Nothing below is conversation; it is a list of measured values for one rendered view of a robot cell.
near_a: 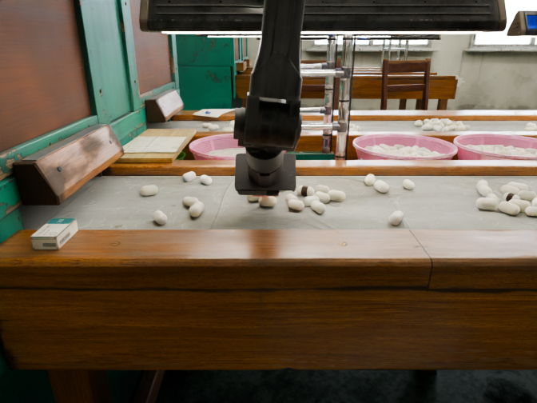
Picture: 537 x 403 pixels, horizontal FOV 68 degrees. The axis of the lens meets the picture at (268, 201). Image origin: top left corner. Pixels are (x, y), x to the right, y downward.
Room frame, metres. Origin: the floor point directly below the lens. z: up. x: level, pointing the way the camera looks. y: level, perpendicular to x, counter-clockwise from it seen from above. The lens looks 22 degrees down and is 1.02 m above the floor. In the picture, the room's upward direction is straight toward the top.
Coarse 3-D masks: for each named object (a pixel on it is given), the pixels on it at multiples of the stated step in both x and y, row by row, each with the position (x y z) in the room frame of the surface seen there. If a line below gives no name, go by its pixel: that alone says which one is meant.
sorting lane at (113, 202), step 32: (96, 192) 0.76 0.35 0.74; (128, 192) 0.76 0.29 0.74; (160, 192) 0.76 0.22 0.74; (192, 192) 0.76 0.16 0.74; (224, 192) 0.76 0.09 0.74; (288, 192) 0.76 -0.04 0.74; (352, 192) 0.76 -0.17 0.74; (416, 192) 0.76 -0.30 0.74; (448, 192) 0.76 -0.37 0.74; (96, 224) 0.61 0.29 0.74; (128, 224) 0.61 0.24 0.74; (192, 224) 0.61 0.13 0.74; (224, 224) 0.61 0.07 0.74; (256, 224) 0.61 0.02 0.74; (288, 224) 0.61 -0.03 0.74; (320, 224) 0.61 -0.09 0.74; (352, 224) 0.61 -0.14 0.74; (384, 224) 0.61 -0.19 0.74; (416, 224) 0.61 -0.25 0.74; (448, 224) 0.61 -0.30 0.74; (480, 224) 0.61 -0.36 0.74; (512, 224) 0.61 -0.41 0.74
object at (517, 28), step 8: (520, 16) 1.32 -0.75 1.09; (528, 16) 1.32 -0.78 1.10; (536, 16) 1.32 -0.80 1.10; (512, 24) 1.35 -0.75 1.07; (520, 24) 1.31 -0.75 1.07; (528, 24) 1.31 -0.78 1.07; (536, 24) 1.31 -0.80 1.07; (512, 32) 1.34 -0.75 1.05; (520, 32) 1.30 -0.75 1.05; (528, 32) 1.30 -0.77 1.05; (536, 32) 1.30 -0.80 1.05
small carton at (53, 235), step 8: (48, 224) 0.51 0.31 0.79; (56, 224) 0.51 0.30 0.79; (64, 224) 0.51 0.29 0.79; (72, 224) 0.52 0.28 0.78; (40, 232) 0.49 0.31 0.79; (48, 232) 0.49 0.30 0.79; (56, 232) 0.49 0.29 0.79; (64, 232) 0.50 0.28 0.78; (72, 232) 0.52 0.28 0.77; (32, 240) 0.48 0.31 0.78; (40, 240) 0.48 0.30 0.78; (48, 240) 0.48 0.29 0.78; (56, 240) 0.48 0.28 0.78; (64, 240) 0.49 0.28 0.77; (40, 248) 0.48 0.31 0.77; (48, 248) 0.48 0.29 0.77; (56, 248) 0.48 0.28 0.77
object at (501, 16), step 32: (160, 0) 0.76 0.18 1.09; (192, 0) 0.76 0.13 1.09; (224, 0) 0.76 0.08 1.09; (256, 0) 0.76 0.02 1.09; (320, 0) 0.76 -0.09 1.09; (352, 0) 0.76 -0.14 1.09; (384, 0) 0.76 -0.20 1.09; (416, 0) 0.76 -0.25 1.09; (448, 0) 0.76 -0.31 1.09; (480, 0) 0.76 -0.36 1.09; (160, 32) 0.79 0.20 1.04
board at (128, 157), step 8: (144, 136) 1.12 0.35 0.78; (152, 136) 1.12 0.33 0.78; (160, 136) 1.12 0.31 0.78; (168, 136) 1.12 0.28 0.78; (176, 136) 1.12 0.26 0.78; (184, 136) 1.12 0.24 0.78; (192, 136) 1.15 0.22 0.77; (184, 144) 1.03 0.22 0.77; (176, 152) 0.94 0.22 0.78; (120, 160) 0.89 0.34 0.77; (128, 160) 0.89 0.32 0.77; (136, 160) 0.89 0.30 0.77; (144, 160) 0.89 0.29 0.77; (152, 160) 0.89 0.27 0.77; (160, 160) 0.89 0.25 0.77; (168, 160) 0.89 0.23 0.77
